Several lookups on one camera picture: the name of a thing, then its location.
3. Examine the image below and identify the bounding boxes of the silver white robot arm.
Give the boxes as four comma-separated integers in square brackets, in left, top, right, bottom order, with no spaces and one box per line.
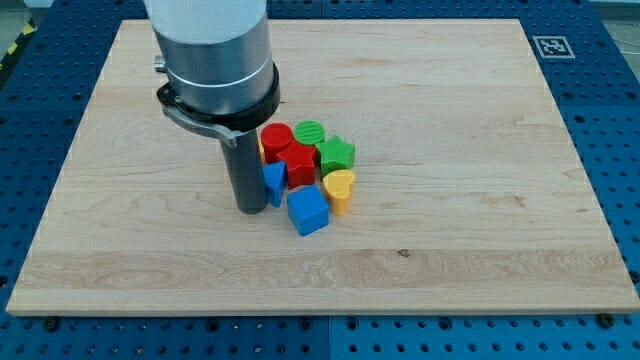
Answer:
[144,0,280,148]

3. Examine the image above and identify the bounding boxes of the yellow hexagon block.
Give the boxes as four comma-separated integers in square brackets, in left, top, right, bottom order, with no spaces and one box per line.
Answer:
[258,139,267,165]

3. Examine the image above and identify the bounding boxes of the yellow heart block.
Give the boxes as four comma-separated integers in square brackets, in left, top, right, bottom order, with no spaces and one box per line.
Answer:
[322,169,356,216]

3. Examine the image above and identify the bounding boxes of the red star block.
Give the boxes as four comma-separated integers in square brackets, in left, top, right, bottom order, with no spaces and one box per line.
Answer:
[276,140,317,189]

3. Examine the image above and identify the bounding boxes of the green star block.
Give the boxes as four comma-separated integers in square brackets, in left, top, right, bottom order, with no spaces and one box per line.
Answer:
[315,135,356,176]

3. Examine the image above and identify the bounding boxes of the blue cube block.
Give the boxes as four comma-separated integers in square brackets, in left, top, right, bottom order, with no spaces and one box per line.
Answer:
[287,185,329,236]

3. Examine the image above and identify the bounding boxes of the blue triangle block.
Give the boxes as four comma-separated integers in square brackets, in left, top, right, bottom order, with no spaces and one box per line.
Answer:
[263,161,287,208]

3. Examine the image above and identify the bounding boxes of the green cylinder block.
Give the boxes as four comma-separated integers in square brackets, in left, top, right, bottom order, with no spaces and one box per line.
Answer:
[293,120,326,146]

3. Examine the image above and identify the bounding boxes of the red cylinder block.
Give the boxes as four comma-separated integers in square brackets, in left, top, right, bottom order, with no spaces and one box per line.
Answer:
[260,123,293,163]

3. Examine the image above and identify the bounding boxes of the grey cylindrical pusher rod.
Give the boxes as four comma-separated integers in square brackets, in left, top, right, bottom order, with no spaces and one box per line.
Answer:
[221,130,267,214]

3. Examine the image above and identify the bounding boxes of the light wooden board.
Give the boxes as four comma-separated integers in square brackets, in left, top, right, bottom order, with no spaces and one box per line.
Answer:
[7,19,639,317]

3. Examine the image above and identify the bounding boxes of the white fiducial marker tag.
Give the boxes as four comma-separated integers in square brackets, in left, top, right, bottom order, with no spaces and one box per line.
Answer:
[533,35,575,59]

